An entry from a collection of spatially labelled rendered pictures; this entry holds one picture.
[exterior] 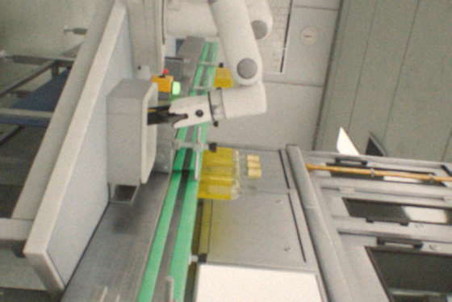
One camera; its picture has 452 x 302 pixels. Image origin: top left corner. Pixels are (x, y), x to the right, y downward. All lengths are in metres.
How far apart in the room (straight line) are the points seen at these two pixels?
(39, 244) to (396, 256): 1.11
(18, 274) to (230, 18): 0.83
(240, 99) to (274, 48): 6.23
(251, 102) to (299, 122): 6.62
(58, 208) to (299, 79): 6.78
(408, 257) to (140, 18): 1.08
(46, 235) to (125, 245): 0.25
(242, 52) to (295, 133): 6.75
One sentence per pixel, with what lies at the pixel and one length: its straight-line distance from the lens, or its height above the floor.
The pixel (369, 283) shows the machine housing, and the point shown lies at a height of 1.48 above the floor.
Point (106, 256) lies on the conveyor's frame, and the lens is 0.97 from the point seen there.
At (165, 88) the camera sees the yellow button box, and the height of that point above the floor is 0.81.
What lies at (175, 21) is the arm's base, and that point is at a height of 0.86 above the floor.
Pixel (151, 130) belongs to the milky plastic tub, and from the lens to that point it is 1.22.
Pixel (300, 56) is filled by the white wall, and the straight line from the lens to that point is 7.37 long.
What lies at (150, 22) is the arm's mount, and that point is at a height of 0.81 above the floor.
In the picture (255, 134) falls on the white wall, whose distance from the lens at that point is 7.67.
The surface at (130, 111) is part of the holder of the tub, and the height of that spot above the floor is 0.80.
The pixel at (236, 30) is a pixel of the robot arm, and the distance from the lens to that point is 1.02.
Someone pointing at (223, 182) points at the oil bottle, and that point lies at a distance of 1.35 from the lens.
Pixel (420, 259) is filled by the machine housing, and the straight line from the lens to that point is 1.58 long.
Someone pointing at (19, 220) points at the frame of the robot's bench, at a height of 0.67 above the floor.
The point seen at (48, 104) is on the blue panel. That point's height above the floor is 0.43.
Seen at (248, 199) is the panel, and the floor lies 1.14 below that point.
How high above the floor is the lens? 1.00
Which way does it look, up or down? 1 degrees up
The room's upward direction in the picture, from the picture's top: 95 degrees clockwise
